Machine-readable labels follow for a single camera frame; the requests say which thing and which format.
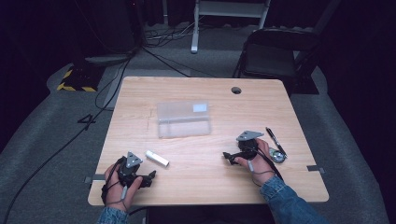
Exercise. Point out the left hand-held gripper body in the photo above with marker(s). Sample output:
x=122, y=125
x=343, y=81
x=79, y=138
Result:
x=127, y=174

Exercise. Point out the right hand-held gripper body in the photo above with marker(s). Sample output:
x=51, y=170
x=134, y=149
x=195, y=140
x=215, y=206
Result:
x=247, y=144

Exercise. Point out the white eraser stick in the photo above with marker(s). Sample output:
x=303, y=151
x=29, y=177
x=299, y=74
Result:
x=157, y=158

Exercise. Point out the black pen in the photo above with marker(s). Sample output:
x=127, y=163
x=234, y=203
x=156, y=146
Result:
x=275, y=140

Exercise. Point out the small silver round object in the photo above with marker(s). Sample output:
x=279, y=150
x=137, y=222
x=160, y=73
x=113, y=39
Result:
x=277, y=156

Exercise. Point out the clear plastic pencil case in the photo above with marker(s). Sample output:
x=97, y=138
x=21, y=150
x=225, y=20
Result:
x=183, y=119

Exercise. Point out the person's left hand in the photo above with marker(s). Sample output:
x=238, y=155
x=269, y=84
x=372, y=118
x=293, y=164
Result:
x=115, y=191

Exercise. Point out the person's right hand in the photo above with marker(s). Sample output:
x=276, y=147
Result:
x=263, y=168

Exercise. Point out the gray tape strip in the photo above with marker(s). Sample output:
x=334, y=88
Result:
x=315, y=169
x=96, y=178

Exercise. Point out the black folding chair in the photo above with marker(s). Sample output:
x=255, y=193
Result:
x=274, y=59

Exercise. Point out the yellow black striped base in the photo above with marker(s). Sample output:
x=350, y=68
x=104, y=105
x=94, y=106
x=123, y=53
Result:
x=74, y=87

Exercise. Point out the white metal stand frame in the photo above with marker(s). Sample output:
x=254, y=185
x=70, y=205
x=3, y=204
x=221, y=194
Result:
x=195, y=31

